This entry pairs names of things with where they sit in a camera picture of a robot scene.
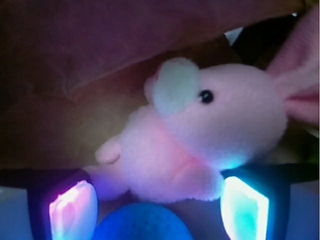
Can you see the pink plush bunny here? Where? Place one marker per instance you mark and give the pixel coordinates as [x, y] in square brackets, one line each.
[201, 121]

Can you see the blue dimpled ball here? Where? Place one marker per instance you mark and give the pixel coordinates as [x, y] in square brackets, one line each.
[142, 221]

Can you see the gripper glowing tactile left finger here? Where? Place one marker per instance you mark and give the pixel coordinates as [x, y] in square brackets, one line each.
[62, 204]

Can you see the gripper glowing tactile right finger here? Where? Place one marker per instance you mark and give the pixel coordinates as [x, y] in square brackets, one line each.
[255, 201]

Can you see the brown paper bag tray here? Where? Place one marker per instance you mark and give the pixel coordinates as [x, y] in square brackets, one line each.
[71, 71]

